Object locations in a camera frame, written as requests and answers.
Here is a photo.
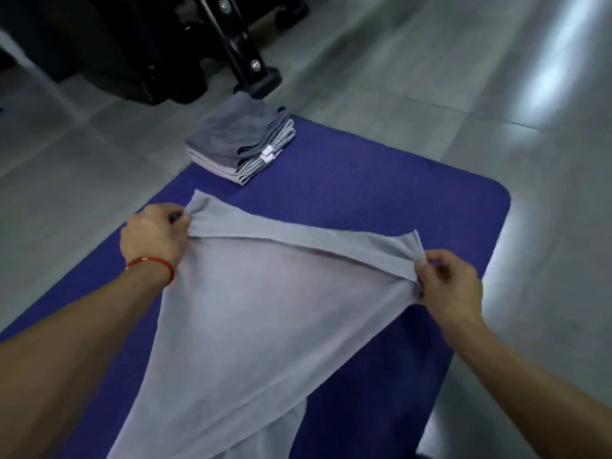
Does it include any person's left hand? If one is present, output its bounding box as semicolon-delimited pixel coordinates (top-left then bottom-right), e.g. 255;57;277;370
119;203;192;285

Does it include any person's right forearm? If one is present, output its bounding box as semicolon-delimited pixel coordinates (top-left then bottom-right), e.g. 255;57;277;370
439;315;612;459

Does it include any person's right hand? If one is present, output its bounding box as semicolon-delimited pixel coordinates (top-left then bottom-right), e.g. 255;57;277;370
414;249;485;330

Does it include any black weight stack machine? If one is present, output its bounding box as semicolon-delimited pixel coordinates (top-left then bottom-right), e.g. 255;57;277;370
0;0;309;106

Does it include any dark grey printed towel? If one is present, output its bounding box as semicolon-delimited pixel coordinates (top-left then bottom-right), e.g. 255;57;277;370
185;92;290;158

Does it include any red string bracelet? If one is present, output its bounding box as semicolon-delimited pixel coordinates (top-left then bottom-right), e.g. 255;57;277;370
125;256;175;288

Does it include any person's left forearm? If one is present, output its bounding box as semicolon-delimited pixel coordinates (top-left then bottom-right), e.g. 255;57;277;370
0;265;171;459

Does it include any purple ribbed mat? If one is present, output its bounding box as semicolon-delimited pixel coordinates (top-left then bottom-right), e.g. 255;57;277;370
0;114;511;459

